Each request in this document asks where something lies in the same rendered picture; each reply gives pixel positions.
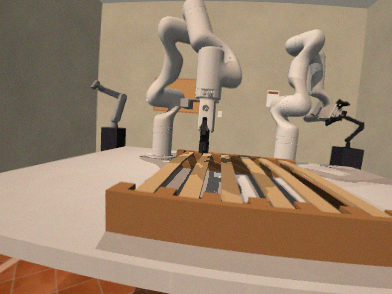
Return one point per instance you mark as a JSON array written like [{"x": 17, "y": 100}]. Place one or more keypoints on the tan wooden slat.
[
  {"x": 160, "y": 177},
  {"x": 302, "y": 190},
  {"x": 194, "y": 184},
  {"x": 229, "y": 187},
  {"x": 269, "y": 189},
  {"x": 347, "y": 197}
]

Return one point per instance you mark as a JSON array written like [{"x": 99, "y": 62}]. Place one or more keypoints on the wooden bed frame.
[{"x": 305, "y": 232}]

